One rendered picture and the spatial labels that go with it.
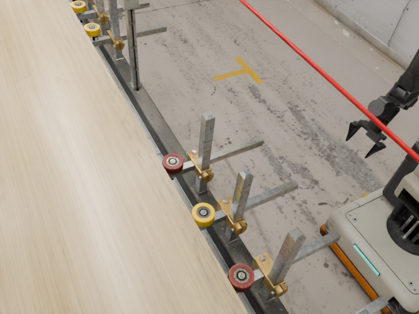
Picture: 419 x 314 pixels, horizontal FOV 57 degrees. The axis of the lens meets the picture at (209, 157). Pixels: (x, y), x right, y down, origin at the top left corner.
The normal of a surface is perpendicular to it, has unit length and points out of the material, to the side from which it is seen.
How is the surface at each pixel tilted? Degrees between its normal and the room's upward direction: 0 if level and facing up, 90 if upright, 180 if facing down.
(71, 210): 0
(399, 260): 0
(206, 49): 0
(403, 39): 90
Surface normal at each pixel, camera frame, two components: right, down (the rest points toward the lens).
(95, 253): 0.08, -0.66
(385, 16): -0.88, 0.31
